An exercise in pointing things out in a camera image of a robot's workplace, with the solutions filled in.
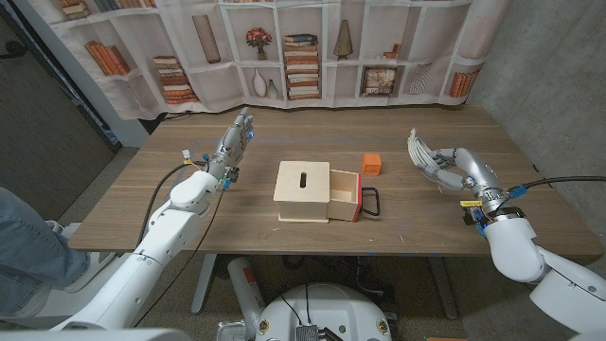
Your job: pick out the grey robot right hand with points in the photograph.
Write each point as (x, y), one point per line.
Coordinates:
(475, 168)

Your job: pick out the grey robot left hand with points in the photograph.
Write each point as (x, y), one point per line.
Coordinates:
(229, 144)

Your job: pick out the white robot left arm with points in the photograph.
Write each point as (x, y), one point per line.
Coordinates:
(156, 246)

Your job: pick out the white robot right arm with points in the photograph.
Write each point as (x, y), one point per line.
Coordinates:
(516, 251)

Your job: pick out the orange block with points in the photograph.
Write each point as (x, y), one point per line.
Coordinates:
(372, 164)

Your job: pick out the wooden drawer with red front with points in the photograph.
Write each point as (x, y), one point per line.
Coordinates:
(343, 182)

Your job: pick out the printed bookshelf backdrop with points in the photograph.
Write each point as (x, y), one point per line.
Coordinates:
(213, 90)

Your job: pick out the light wooden box with slot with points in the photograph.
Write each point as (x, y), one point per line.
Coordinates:
(303, 194)

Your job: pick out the grey table leg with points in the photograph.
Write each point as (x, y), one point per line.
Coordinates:
(204, 284)
(442, 289)

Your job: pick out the white cylinder with orange label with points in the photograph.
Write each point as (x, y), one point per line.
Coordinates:
(244, 289)

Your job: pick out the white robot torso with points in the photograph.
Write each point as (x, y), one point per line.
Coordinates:
(326, 308)

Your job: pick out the person leg in blue jeans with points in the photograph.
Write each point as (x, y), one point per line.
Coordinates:
(33, 256)

